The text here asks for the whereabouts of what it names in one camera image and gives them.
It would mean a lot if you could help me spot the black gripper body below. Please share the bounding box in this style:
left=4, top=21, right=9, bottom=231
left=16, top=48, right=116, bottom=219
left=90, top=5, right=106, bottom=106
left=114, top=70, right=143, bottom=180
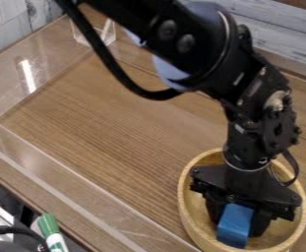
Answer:
left=191, top=164, right=302, bottom=221

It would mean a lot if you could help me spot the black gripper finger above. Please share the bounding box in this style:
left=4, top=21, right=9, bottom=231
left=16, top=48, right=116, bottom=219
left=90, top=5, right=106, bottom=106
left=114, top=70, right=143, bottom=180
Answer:
left=250, top=209, right=275, bottom=237
left=205, top=195, right=227, bottom=224

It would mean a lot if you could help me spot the blue rectangular block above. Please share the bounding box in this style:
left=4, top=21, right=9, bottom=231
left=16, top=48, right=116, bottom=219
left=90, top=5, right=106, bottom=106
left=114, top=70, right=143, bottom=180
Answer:
left=217, top=204, right=254, bottom=249

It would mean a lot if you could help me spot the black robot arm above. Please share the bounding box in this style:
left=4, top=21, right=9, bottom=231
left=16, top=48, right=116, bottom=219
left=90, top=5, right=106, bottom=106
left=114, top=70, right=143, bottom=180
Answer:
left=55, top=0, right=302, bottom=237

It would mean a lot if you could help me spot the brown wooden bowl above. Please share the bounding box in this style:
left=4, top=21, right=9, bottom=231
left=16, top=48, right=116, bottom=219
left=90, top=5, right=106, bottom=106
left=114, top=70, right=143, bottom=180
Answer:
left=178, top=149, right=306, bottom=252

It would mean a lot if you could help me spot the green white marker pen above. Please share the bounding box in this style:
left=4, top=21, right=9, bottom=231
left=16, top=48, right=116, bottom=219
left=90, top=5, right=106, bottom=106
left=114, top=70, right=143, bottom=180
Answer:
left=37, top=214, right=69, bottom=252

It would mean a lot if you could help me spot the black cable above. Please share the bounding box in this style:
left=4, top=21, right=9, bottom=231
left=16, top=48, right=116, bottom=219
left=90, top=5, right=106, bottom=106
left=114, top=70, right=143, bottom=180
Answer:
left=267, top=150, right=301, bottom=187

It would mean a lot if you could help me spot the clear acrylic tray wall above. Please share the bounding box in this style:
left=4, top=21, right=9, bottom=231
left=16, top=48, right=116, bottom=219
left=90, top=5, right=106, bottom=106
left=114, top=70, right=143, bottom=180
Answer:
left=0, top=125, right=199, bottom=252

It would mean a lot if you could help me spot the clear acrylic corner bracket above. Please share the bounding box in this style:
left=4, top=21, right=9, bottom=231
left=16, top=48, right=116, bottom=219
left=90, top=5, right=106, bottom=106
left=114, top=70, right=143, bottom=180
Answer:
left=71, top=19, right=116, bottom=46

